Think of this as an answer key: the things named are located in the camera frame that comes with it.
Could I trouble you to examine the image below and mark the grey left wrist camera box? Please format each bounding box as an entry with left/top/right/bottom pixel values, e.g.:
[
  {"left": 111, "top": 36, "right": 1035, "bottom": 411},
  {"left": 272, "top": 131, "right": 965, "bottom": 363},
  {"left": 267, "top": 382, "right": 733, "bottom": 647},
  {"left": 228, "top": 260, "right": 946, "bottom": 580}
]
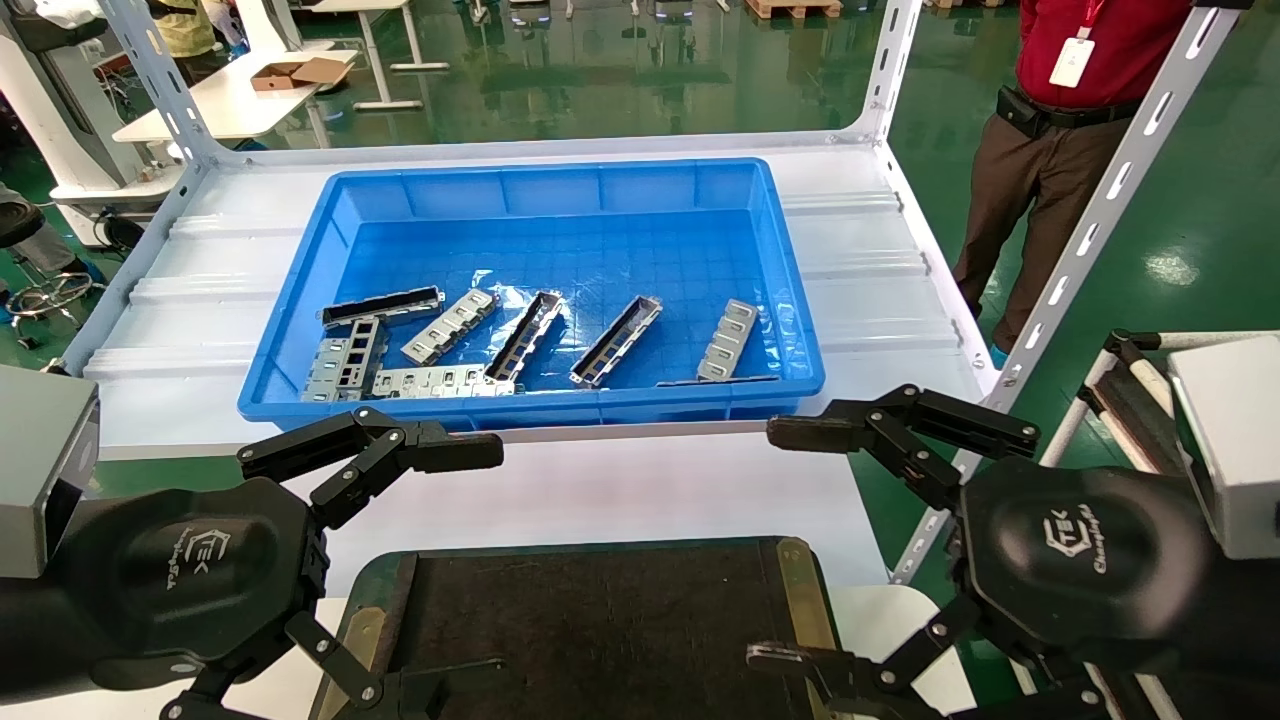
[{"left": 0, "top": 365, "right": 101, "bottom": 581}]

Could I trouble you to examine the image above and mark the clear plastic film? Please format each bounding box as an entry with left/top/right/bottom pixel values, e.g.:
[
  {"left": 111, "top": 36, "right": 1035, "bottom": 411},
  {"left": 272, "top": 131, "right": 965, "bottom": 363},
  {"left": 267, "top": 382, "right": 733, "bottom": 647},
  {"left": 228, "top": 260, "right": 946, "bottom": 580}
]
[{"left": 440, "top": 268, "right": 581, "bottom": 313}]

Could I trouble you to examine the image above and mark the short slotted metal bracket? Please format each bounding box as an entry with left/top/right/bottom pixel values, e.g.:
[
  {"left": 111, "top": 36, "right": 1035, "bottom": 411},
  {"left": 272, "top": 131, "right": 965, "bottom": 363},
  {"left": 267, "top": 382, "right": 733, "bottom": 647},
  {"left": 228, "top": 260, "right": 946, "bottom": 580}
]
[{"left": 696, "top": 298, "right": 759, "bottom": 383}]

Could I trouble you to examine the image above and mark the blue plastic bin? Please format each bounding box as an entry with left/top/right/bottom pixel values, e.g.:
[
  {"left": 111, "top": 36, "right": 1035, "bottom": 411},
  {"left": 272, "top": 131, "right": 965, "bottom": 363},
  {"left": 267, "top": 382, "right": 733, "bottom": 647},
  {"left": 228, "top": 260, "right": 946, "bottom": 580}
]
[{"left": 237, "top": 157, "right": 827, "bottom": 441}]

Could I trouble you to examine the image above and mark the white slotted-angle shelf rack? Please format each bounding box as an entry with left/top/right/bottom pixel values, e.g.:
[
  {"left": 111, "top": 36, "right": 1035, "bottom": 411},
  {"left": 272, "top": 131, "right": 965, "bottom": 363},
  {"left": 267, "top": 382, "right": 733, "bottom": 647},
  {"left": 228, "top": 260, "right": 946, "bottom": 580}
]
[{"left": 45, "top": 0, "right": 1256, "bottom": 586}]

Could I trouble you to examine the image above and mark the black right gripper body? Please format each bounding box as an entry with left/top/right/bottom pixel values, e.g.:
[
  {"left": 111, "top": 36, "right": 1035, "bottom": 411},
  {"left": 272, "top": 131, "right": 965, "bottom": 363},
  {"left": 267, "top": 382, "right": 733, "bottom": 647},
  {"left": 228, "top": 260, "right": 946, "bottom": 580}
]
[{"left": 950, "top": 458, "right": 1280, "bottom": 683}]

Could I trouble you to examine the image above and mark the open cardboard box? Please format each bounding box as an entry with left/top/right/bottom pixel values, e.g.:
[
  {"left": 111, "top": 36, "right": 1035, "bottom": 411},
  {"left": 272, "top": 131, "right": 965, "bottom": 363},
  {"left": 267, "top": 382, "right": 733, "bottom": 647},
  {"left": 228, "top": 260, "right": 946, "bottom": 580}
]
[{"left": 250, "top": 57, "right": 351, "bottom": 93}]

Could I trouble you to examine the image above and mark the white desk with pedestal leg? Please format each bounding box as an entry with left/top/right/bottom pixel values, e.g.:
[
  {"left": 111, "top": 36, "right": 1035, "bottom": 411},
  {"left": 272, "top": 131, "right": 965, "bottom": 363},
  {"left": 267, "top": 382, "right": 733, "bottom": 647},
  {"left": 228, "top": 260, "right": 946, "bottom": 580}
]
[{"left": 300, "top": 0, "right": 451, "bottom": 111}]

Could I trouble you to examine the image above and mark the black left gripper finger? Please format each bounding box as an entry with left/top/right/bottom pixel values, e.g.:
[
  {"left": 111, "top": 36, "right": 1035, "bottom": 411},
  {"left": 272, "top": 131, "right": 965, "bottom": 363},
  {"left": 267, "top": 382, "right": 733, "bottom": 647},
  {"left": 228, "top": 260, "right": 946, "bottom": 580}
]
[
  {"left": 160, "top": 612, "right": 507, "bottom": 720},
  {"left": 238, "top": 405, "right": 505, "bottom": 532}
]

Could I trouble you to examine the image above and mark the black stool with chrome base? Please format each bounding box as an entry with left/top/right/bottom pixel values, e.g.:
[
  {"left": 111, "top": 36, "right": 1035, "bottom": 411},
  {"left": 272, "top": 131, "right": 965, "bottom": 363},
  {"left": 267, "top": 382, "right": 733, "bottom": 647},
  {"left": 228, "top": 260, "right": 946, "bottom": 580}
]
[{"left": 0, "top": 200, "right": 106, "bottom": 351}]

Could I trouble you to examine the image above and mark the channel metal bracket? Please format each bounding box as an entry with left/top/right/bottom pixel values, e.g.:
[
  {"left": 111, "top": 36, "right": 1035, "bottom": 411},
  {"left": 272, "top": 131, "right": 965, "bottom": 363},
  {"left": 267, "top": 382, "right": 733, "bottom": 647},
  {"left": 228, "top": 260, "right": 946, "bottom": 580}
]
[
  {"left": 569, "top": 295, "right": 664, "bottom": 389},
  {"left": 484, "top": 291, "right": 565, "bottom": 384}
]

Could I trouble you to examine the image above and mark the thin metal strip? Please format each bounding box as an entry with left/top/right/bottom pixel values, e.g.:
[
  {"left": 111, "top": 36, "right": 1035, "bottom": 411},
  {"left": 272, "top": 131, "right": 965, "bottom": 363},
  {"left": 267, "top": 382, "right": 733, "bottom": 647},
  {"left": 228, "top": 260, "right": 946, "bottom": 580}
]
[{"left": 656, "top": 374, "right": 782, "bottom": 389}]

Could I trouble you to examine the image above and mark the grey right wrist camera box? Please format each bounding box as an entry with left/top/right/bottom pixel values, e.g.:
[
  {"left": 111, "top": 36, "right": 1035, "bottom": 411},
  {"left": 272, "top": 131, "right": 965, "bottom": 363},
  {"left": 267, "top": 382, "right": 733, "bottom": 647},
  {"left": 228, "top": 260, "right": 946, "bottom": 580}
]
[{"left": 1168, "top": 335, "right": 1280, "bottom": 561}]

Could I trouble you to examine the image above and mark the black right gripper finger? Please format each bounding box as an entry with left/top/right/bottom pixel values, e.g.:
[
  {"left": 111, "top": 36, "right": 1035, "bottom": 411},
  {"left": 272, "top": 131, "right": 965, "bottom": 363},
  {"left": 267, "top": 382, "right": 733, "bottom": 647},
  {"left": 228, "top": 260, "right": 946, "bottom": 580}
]
[
  {"left": 745, "top": 595, "right": 1101, "bottom": 720},
  {"left": 767, "top": 385, "right": 1041, "bottom": 512}
]

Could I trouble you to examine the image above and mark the white machine housing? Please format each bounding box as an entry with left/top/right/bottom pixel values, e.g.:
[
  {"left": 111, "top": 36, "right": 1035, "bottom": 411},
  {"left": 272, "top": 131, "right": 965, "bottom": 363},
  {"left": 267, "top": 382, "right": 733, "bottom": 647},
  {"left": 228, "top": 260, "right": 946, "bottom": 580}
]
[{"left": 0, "top": 0, "right": 186, "bottom": 246}]

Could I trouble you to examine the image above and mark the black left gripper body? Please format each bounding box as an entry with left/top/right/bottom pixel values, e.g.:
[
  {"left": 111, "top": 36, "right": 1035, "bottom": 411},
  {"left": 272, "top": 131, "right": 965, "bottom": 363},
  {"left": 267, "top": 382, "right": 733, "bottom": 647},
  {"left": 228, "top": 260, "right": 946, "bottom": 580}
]
[{"left": 0, "top": 478, "right": 331, "bottom": 693}]

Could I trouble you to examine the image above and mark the person in yellow clothes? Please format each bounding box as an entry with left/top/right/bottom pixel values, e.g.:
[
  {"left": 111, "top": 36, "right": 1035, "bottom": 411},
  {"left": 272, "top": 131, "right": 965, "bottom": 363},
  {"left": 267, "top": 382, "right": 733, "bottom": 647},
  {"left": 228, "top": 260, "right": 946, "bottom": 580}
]
[{"left": 150, "top": 0, "right": 221, "bottom": 59}]

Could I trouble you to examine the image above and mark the black felt-lined container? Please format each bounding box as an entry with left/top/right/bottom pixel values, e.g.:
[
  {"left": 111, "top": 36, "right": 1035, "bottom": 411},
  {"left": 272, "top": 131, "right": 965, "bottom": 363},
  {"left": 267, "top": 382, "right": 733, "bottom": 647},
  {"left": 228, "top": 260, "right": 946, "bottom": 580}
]
[{"left": 310, "top": 537, "right": 841, "bottom": 720}]

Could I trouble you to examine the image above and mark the wooden pallet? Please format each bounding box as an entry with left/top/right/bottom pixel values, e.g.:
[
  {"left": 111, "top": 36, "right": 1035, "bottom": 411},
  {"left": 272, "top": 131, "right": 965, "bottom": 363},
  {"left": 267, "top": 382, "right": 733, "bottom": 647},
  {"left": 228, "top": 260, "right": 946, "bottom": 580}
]
[{"left": 745, "top": 0, "right": 843, "bottom": 21}]

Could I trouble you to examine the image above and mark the long flat slotted metal bracket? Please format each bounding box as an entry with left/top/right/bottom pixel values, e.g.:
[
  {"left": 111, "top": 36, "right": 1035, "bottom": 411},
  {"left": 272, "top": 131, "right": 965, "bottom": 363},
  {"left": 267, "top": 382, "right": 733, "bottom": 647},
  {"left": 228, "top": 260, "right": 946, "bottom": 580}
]
[{"left": 371, "top": 364, "right": 523, "bottom": 401}]

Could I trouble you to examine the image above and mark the person in red shirt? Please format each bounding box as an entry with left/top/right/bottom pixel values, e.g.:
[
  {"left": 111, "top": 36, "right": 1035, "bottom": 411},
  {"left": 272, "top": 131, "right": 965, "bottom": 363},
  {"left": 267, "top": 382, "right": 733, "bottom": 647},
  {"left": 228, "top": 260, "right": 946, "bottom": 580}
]
[{"left": 952, "top": 0, "right": 1196, "bottom": 356}]

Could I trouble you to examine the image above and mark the white pipe cart frame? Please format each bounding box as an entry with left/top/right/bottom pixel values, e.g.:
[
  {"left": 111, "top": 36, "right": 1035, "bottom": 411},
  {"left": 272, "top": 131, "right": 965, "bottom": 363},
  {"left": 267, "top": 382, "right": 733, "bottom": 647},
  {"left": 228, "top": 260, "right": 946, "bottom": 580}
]
[{"left": 1040, "top": 328, "right": 1216, "bottom": 521}]

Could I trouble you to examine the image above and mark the dark long metal bracket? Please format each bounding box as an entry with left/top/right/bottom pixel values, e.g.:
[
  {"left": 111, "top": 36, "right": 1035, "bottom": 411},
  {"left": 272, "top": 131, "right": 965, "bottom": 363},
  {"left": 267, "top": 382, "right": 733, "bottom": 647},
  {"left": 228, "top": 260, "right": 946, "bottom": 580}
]
[{"left": 320, "top": 286, "right": 445, "bottom": 330}]

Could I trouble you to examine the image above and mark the wide perforated metal bracket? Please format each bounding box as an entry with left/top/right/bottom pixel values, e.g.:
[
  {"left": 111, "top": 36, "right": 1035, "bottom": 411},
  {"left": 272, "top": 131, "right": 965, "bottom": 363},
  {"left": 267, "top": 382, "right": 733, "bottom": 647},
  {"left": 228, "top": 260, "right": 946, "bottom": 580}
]
[{"left": 301, "top": 318, "right": 387, "bottom": 405}]

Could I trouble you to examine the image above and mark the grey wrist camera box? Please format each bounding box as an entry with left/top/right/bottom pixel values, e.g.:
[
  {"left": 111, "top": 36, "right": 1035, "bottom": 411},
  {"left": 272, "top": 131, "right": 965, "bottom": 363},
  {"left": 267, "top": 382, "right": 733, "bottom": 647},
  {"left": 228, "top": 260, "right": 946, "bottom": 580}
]
[
  {"left": 1168, "top": 335, "right": 1280, "bottom": 561},
  {"left": 0, "top": 365, "right": 101, "bottom": 581}
]

